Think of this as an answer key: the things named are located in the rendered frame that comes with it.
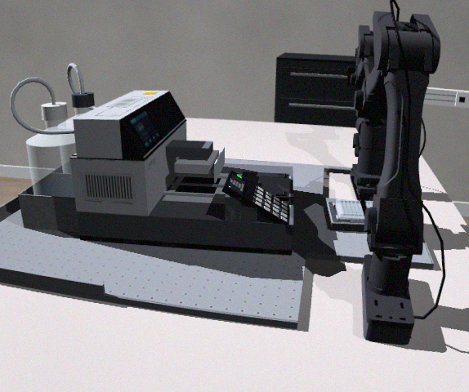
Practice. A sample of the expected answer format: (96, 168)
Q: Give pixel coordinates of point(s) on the black raised edge strip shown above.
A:
(47, 279)

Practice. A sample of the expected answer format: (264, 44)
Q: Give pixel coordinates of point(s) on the white plastic bottle with cap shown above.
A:
(49, 161)

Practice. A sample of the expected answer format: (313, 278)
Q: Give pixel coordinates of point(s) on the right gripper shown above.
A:
(350, 70)

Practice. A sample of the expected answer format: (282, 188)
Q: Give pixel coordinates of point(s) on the white multi-well plate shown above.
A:
(351, 209)

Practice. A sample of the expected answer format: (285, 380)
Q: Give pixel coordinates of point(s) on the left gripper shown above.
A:
(368, 169)

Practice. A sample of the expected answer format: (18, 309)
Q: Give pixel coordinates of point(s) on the grey curved hose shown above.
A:
(53, 102)
(80, 78)

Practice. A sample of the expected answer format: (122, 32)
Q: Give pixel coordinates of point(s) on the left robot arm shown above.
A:
(396, 217)

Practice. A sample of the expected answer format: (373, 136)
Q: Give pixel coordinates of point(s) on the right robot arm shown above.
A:
(365, 51)

